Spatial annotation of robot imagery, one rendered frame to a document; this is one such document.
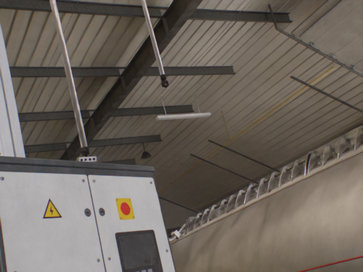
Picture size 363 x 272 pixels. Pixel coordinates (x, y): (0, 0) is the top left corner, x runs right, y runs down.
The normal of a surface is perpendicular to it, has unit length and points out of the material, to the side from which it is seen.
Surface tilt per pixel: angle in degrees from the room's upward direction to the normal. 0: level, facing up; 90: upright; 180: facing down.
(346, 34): 149
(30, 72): 90
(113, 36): 180
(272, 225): 52
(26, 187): 90
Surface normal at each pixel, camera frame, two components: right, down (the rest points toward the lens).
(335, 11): -0.23, 0.83
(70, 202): 0.77, -0.37
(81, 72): 0.44, -0.37
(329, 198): -0.83, -0.50
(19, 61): 0.25, 0.93
